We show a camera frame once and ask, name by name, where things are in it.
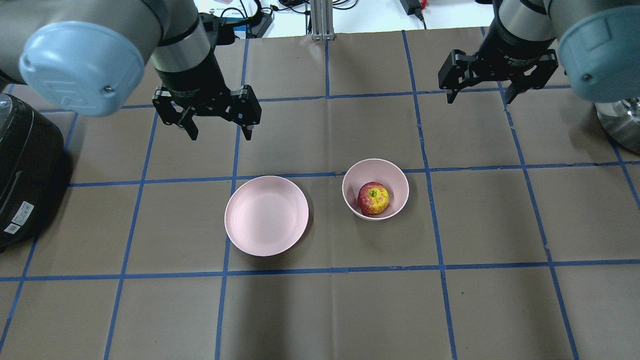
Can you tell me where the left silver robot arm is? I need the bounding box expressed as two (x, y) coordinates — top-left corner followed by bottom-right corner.
(0, 0), (262, 141)

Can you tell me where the black rice cooker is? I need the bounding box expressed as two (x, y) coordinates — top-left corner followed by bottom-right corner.
(0, 92), (64, 252)

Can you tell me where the steel steamer pot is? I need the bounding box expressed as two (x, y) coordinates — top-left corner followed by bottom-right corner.
(594, 97), (640, 155)

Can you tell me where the red yellow apple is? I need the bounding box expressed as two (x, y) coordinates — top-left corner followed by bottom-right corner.
(357, 181), (390, 217)

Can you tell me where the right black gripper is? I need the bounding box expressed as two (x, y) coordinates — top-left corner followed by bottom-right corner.
(438, 20), (559, 105)

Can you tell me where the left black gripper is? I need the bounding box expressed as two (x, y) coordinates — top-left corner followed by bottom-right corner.
(157, 55), (262, 141)

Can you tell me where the aluminium frame post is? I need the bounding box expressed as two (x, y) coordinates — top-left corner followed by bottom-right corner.
(310, 0), (336, 42)

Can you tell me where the pink bowl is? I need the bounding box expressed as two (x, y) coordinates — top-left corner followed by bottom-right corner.
(342, 158), (410, 221)

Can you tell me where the pink plate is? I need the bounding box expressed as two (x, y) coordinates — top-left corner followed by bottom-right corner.
(224, 175), (310, 257)

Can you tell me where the black power adapter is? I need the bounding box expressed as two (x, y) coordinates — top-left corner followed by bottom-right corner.
(399, 0), (428, 18)

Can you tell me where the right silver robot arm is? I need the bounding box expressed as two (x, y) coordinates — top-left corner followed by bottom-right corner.
(438, 0), (640, 103)

